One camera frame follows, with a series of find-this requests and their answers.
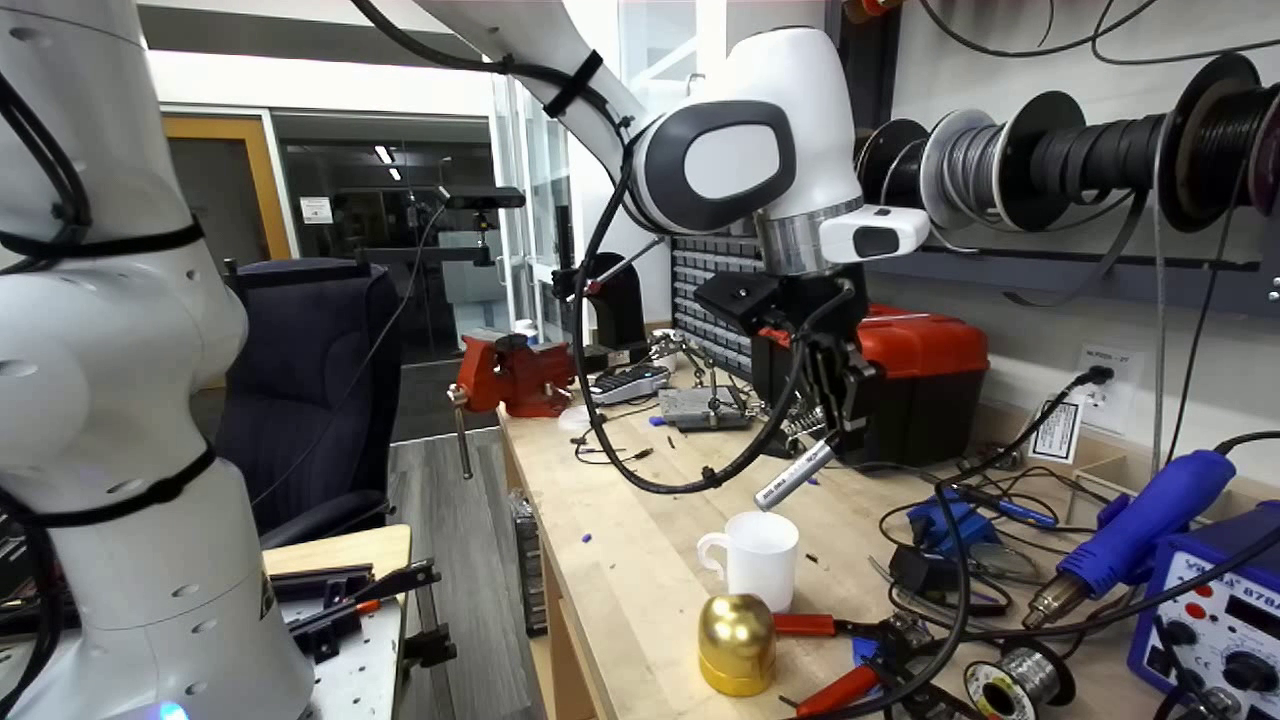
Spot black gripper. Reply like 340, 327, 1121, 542
724, 273, 869, 458

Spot silver black marker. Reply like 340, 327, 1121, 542
754, 436, 838, 510

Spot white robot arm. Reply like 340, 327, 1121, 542
0, 0, 928, 720

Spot white mug cup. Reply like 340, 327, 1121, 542
697, 510, 799, 611

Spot red black toolbox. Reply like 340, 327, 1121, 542
813, 303, 990, 464

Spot small parts drawer cabinet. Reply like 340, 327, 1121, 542
672, 236, 764, 374

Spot gold tip cleaner holder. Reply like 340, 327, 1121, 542
697, 590, 777, 696

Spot red bench vise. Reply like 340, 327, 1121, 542
450, 336, 578, 420

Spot blue hot air gun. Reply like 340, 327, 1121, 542
1025, 449, 1235, 628

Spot blue soldering station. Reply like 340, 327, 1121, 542
1130, 499, 1280, 720

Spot black office chair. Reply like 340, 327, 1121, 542
218, 254, 399, 542

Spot blue connector cable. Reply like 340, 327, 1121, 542
908, 483, 1065, 561

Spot red handled pliers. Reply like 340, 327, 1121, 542
772, 611, 914, 720

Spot white wire spool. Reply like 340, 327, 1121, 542
919, 106, 1004, 228

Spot wall power outlet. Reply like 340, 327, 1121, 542
1079, 346, 1130, 415

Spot black wire spool left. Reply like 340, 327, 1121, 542
858, 118, 928, 206

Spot black wire spool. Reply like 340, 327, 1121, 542
858, 118, 928, 206
1156, 51, 1275, 230
991, 93, 1163, 230

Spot solder wire spool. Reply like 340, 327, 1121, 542
966, 649, 1078, 720

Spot black wire spool middle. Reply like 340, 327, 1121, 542
991, 93, 1163, 230

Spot black wire spool right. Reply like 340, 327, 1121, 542
1156, 51, 1275, 230

